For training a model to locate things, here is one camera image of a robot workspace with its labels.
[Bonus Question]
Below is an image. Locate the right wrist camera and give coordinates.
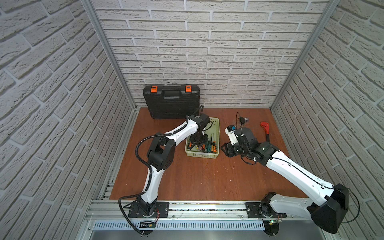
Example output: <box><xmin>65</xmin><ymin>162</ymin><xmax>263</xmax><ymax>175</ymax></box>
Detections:
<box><xmin>225</xmin><ymin>125</ymin><xmax>238</xmax><ymax>145</ymax></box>

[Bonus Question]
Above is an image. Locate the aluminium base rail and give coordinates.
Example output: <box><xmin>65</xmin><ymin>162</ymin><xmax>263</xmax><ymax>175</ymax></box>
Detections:
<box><xmin>85</xmin><ymin>197</ymin><xmax>313</xmax><ymax>221</ymax></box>

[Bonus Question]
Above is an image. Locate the black plastic tool case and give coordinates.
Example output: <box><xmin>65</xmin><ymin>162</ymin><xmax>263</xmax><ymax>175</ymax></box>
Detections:
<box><xmin>143</xmin><ymin>85</ymin><xmax>200</xmax><ymax>120</ymax></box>

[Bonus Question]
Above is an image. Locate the small black metal part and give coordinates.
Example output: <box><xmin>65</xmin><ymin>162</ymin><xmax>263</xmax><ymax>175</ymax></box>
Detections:
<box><xmin>239</xmin><ymin>117</ymin><xmax>249</xmax><ymax>125</ymax></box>

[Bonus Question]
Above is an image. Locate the small green black screwdriver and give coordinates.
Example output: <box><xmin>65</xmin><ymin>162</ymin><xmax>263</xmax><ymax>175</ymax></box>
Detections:
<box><xmin>206</xmin><ymin>138</ymin><xmax>212</xmax><ymax>153</ymax></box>

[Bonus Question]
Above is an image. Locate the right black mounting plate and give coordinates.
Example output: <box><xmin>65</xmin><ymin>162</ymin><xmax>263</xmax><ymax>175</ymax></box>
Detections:
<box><xmin>245</xmin><ymin>202</ymin><xmax>287</xmax><ymax>219</ymax></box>

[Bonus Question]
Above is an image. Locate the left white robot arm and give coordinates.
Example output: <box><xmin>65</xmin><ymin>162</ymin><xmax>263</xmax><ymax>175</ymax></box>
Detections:
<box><xmin>135</xmin><ymin>114</ymin><xmax>210</xmax><ymax>216</ymax></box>

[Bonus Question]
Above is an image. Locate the red pipe wrench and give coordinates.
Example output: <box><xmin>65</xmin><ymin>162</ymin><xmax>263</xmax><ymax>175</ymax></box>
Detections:
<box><xmin>260</xmin><ymin>122</ymin><xmax>270</xmax><ymax>142</ymax></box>

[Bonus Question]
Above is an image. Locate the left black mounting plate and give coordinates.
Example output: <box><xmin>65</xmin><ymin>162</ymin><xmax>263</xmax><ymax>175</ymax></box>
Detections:
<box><xmin>128</xmin><ymin>202</ymin><xmax>169</xmax><ymax>218</ymax></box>

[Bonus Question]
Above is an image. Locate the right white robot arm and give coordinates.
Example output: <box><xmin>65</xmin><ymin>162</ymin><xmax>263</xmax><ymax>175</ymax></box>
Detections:
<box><xmin>221</xmin><ymin>125</ymin><xmax>349</xmax><ymax>234</ymax></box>

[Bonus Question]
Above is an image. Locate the black mounting plate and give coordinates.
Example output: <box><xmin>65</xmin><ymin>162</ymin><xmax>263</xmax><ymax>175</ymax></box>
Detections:
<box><xmin>245</xmin><ymin>202</ymin><xmax>287</xmax><ymax>219</ymax></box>
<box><xmin>128</xmin><ymin>202</ymin><xmax>169</xmax><ymax>218</ymax></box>

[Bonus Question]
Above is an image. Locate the light green perforated bin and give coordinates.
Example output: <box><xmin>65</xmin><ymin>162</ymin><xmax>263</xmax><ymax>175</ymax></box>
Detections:
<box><xmin>185</xmin><ymin>118</ymin><xmax>220</xmax><ymax>159</ymax></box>

